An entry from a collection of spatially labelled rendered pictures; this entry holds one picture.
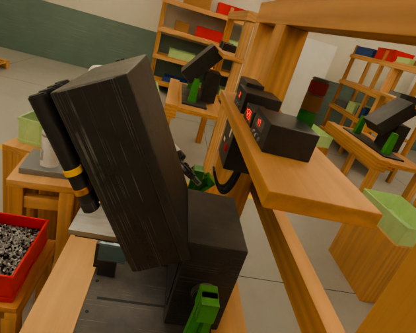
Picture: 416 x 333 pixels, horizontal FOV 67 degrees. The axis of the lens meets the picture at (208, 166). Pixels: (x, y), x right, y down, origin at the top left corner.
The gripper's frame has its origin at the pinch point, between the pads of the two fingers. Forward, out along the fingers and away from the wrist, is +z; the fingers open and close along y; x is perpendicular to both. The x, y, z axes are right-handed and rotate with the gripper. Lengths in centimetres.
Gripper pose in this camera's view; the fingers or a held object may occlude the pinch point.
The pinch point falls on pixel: (197, 181)
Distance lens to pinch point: 128.1
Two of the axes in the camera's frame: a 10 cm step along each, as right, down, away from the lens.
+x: -7.4, 6.7, 0.5
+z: 6.6, 7.4, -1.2
